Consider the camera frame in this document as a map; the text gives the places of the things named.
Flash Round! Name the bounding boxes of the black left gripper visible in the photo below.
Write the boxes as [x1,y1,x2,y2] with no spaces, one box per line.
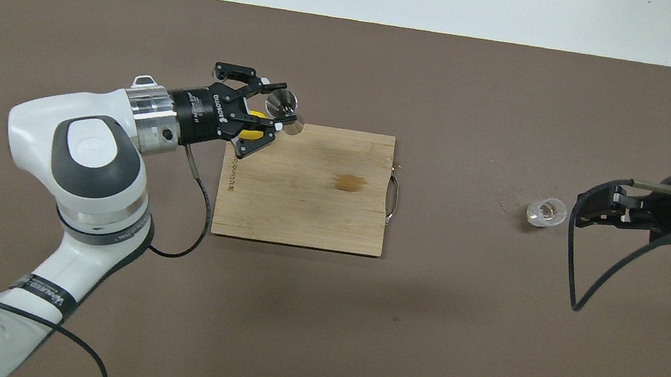
[162,57,302,166]

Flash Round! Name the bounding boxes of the steel double jigger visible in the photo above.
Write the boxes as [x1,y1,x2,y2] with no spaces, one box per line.
[262,85,309,138]

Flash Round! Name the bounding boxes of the small clear glass cup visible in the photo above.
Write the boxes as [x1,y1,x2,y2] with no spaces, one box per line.
[525,195,568,231]

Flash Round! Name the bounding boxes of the yellow lemon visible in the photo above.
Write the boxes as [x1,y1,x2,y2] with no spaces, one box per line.
[236,109,276,144]

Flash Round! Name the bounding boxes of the bamboo cutting board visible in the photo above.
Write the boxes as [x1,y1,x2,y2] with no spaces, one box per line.
[210,114,407,259]

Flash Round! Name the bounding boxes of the brown table mat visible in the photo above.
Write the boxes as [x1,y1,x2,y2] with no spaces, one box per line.
[0,0,671,377]

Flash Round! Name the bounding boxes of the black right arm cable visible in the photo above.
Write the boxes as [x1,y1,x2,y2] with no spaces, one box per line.
[559,172,671,323]

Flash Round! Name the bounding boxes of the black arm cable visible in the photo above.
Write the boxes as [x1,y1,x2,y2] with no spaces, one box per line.
[0,121,219,377]
[559,172,671,323]

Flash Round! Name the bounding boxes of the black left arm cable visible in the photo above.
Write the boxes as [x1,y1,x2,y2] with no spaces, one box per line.
[0,121,219,377]

